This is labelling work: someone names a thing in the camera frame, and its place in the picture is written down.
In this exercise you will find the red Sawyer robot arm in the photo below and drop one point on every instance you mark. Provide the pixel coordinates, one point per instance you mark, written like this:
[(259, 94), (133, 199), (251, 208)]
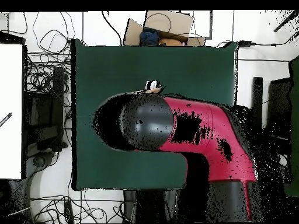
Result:
[(210, 130)]

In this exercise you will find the black power strip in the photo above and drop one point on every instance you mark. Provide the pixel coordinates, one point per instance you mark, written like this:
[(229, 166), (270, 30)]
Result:
[(69, 212)]

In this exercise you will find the dark blue garment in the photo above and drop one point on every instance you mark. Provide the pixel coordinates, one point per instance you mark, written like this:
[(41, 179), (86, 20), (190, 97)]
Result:
[(149, 38)]

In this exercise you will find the orange garment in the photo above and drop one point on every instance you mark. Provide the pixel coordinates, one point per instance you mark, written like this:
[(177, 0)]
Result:
[(170, 42)]

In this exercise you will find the black equipment box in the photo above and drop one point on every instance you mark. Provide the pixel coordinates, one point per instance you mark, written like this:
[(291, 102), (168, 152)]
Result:
[(279, 105), (39, 116)]

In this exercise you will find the white panel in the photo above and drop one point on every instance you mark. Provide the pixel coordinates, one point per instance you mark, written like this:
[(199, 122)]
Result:
[(10, 81)]

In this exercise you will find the black rod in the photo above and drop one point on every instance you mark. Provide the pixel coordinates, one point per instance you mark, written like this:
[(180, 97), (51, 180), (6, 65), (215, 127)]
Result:
[(282, 24)]

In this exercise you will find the dark green fabric chair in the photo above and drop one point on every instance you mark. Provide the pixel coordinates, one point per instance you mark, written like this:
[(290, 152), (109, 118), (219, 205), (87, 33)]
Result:
[(295, 116)]

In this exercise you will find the dark green table cloth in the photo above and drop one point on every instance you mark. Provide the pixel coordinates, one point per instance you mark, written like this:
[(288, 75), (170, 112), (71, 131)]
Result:
[(105, 65)]

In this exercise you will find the thin dark frame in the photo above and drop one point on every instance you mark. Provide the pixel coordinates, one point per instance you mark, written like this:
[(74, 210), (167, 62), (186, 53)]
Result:
[(211, 25)]

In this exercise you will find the brown cardboard box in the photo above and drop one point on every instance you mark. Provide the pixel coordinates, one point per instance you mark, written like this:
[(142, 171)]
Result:
[(168, 22)]

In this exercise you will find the black marker strip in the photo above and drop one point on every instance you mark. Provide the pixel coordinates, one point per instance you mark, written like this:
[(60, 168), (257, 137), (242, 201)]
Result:
[(6, 118)]

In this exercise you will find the black power adapter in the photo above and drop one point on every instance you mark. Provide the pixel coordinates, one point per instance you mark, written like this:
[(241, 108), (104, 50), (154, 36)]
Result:
[(245, 43)]

